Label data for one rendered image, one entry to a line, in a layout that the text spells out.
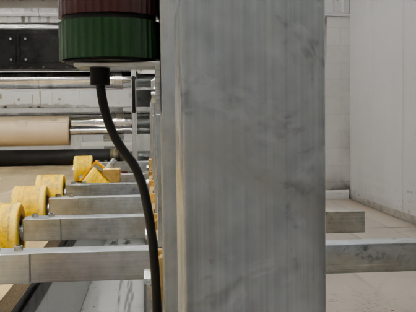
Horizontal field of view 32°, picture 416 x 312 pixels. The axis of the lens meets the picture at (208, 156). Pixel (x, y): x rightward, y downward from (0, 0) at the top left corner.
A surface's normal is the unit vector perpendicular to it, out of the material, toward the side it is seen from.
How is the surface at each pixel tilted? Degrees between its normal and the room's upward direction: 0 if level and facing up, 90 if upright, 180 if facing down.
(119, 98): 90
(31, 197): 57
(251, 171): 90
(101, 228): 90
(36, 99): 90
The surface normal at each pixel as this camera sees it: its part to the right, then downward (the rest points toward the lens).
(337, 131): 0.08, 0.05
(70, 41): -0.65, 0.05
